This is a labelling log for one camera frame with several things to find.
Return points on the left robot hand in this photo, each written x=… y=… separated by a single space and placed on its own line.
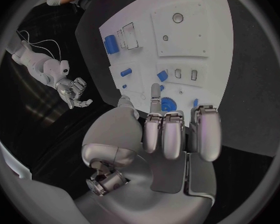
x=168 y=171

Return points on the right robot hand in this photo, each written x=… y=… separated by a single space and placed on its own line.
x=72 y=91

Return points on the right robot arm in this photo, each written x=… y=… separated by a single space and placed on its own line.
x=38 y=63

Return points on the white task board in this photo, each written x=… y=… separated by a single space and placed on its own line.
x=172 y=56

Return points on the small blue cylinder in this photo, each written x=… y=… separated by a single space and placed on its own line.
x=126 y=72

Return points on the large blue cylinder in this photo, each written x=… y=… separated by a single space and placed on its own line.
x=111 y=44

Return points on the blue gear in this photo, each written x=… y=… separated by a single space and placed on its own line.
x=169 y=104

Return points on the blue plug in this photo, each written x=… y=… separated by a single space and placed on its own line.
x=162 y=88

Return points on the blue block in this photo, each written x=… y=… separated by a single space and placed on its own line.
x=162 y=76

